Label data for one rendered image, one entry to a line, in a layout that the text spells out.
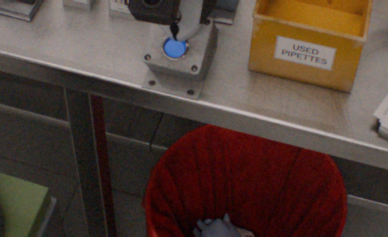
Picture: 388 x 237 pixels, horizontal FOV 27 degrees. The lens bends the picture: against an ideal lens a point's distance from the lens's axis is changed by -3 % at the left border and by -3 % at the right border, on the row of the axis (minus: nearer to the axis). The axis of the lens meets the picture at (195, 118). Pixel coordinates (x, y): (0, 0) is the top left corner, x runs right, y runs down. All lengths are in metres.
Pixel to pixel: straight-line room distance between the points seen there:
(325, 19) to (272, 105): 0.16
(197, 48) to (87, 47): 0.16
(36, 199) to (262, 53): 0.32
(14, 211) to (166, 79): 0.26
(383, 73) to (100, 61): 0.35
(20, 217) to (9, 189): 0.04
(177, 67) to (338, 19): 0.24
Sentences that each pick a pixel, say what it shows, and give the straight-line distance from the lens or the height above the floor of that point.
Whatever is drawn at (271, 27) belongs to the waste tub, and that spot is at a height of 0.96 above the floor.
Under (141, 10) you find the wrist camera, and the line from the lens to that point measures 0.80.
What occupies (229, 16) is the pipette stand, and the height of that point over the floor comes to 0.88.
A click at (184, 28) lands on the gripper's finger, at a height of 0.98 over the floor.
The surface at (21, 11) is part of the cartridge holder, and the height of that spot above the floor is 0.89.
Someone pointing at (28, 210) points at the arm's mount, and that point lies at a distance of 0.89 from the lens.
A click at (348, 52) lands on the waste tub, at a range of 0.97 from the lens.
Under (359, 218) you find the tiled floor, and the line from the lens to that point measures 1.96.
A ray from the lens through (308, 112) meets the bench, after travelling 1.00.
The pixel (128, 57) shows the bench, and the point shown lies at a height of 0.87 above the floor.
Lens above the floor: 1.67
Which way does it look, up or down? 54 degrees down
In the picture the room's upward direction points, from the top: 3 degrees clockwise
